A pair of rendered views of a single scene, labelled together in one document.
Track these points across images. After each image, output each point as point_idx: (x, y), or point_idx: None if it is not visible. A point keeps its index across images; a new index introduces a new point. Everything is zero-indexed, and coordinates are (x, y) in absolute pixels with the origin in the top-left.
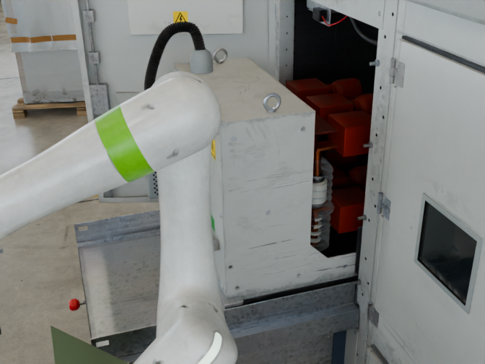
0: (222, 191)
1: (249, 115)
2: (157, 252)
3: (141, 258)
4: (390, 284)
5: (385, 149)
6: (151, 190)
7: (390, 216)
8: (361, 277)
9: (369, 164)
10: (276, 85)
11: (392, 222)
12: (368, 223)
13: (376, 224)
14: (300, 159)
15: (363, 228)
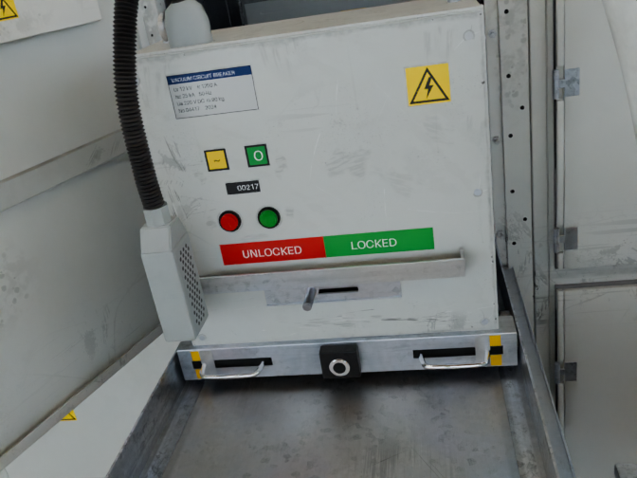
0: (489, 137)
1: (460, 5)
2: (248, 426)
3: (253, 450)
4: (598, 173)
5: (533, 17)
6: (192, 320)
7: (582, 86)
8: (507, 222)
9: (491, 63)
10: (337, 12)
11: (589, 90)
12: (509, 140)
13: (529, 130)
14: None
15: (494, 157)
